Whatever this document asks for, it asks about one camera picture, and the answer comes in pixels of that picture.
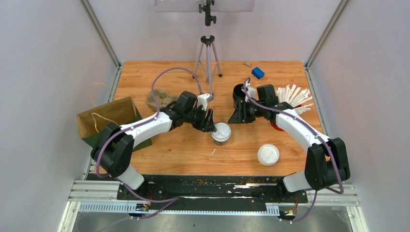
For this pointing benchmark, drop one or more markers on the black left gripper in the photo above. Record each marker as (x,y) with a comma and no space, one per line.
(207,125)

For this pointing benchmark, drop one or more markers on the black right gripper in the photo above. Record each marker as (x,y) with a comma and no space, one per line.
(237,117)

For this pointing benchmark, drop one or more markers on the white single cup lid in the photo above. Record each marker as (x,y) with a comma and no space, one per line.
(222,131)

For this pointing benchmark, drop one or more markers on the brown coffee cup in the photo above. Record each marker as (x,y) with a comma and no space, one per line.
(220,141)

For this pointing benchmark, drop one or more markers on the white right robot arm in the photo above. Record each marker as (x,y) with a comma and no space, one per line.
(326,161)

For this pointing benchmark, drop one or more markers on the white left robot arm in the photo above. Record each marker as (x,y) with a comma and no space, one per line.
(114,148)

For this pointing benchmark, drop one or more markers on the black paper cup stack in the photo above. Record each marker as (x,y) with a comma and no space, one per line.
(239,94)

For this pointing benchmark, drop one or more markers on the red straw holder cup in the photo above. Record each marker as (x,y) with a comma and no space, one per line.
(276,126)

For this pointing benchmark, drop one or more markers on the white plastic lid stack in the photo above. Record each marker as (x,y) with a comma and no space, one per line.
(268,155)

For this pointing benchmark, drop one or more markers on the blue small block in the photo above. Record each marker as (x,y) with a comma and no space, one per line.
(258,73)

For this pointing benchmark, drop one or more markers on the grey pulp cup carrier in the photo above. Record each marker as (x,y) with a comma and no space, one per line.
(163,98)

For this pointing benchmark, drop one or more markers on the small tan block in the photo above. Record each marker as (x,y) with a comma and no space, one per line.
(247,63)

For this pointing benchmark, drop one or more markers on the white wrapped straws bundle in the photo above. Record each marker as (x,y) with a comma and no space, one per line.
(296,97)

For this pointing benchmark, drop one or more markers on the green paper bag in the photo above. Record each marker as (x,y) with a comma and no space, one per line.
(91,123)

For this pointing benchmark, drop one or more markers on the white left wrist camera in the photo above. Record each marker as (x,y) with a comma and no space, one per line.
(203,100)

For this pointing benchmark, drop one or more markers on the grey camera tripod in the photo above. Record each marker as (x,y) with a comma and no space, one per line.
(211,57)

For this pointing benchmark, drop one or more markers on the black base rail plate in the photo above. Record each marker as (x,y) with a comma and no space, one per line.
(203,195)

